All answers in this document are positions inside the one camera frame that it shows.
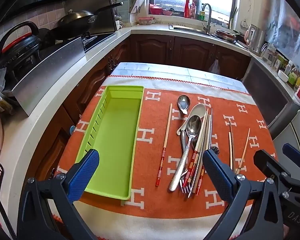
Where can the small steel splash panel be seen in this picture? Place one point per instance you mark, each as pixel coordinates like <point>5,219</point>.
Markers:
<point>50,75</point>

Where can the gray appliance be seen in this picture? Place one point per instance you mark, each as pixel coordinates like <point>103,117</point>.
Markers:
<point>265,92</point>

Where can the small steel soup spoon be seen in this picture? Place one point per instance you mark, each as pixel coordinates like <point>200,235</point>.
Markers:
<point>183,102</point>

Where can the pink colander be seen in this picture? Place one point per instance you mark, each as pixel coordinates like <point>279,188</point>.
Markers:
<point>168,12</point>

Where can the plain steel chopstick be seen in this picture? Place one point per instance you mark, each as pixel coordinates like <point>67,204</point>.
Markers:
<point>209,130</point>

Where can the hanging plastic bag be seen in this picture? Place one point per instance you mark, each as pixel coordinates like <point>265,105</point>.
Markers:
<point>214,67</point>

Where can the row of seasoning bottles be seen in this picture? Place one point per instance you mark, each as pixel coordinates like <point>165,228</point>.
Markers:
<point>293,77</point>

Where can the green plastic utensil tray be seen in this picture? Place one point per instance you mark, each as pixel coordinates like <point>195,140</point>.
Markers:
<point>115,142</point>

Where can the gas stove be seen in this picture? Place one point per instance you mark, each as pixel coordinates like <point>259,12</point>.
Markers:
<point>90,40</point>

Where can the clear bag of food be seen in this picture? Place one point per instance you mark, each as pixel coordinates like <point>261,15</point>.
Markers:
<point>1,90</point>

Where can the small white bowl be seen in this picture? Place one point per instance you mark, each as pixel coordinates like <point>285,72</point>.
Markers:
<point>283,76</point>

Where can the cream chopstick red bands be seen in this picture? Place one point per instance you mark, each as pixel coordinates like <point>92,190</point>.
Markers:
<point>202,132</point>

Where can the steel electric kettle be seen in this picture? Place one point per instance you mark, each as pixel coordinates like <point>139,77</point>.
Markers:
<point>256,40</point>

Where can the pale gridded table cover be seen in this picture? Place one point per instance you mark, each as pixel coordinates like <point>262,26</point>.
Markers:
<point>165,71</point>

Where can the pink food container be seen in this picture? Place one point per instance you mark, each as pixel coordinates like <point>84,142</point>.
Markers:
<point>145,20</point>

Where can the white ceramic spoon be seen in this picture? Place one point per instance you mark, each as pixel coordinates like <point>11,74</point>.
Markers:
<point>198,108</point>

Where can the red plastic basin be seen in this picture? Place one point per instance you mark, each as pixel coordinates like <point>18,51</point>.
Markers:
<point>155,9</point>

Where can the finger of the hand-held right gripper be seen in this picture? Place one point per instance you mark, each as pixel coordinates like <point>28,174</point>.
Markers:
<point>293,153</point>
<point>270,162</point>

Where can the large embossed steel spoon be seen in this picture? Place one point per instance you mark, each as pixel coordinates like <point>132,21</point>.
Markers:
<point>193,127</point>

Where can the white mug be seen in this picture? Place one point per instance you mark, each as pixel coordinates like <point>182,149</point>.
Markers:
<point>118,25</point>

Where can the blue round hook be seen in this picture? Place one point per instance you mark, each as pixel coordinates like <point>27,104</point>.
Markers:
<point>72,130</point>

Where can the wooden chopstick dark banded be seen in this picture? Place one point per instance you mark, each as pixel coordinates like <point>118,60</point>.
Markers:
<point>230,127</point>
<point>243,150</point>
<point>230,155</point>

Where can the white cutting board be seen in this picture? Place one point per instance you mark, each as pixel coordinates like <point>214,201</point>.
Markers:
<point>137,2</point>

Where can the black pressure cooker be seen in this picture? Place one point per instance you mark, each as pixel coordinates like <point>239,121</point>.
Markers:
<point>20,47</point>

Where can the steel kitchen sink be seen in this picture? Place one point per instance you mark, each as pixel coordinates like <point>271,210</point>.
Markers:
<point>187,28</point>

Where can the green bottle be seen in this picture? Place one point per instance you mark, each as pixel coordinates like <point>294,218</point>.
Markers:
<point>202,16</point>

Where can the twisted steel chopstick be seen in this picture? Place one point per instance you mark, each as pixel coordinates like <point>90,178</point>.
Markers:
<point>193,182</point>

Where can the tan chopstick red bands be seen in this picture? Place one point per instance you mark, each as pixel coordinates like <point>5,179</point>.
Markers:
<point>201,177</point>

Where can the orange printed blanket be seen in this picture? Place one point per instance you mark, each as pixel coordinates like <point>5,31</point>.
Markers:
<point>150,160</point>

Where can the pile of dirty dishes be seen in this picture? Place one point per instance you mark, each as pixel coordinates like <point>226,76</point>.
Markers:
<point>225,35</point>

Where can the steel kitchen faucet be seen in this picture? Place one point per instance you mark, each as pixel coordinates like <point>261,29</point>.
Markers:
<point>208,15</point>

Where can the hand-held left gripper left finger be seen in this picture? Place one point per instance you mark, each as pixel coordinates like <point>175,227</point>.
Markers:
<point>83,172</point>

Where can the glass jar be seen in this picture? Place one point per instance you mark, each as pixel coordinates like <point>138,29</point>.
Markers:
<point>270,55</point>

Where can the large steel stove guard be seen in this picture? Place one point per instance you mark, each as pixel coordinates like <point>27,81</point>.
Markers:
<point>102,10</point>

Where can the light wooden chopstick red bands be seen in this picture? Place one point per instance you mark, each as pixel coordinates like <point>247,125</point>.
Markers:
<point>166,135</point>

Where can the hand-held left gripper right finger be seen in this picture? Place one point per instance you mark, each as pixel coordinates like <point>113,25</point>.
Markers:
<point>216,175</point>

